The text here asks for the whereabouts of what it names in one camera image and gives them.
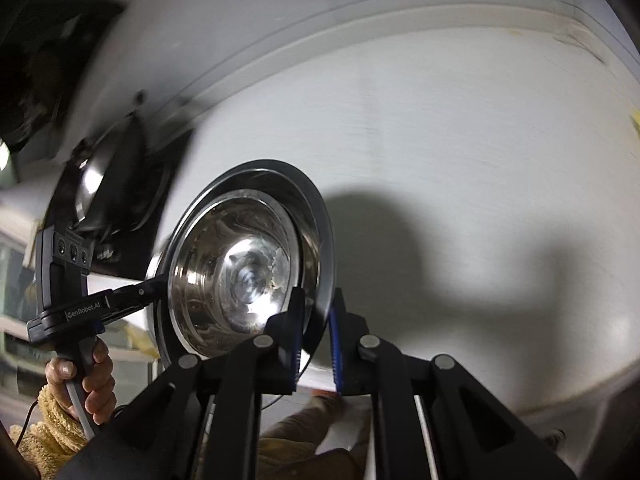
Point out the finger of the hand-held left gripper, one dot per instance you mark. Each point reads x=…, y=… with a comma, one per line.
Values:
x=140, y=294

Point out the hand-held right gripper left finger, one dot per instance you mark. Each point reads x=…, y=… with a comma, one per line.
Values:
x=296, y=332

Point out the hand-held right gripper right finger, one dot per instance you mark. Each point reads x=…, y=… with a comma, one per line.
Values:
x=336, y=350

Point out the medium steel bowl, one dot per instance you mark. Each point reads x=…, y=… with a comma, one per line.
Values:
x=200, y=285

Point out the large steel plate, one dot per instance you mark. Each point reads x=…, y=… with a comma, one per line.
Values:
x=305, y=187

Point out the person's left forearm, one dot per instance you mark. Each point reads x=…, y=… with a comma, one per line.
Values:
x=50, y=435

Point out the person's left hand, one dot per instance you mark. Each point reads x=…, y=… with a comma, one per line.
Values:
x=100, y=385

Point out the person's tan trousers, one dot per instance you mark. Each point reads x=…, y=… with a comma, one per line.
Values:
x=300, y=435

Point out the black stove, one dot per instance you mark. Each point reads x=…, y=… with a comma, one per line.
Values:
x=165, y=160

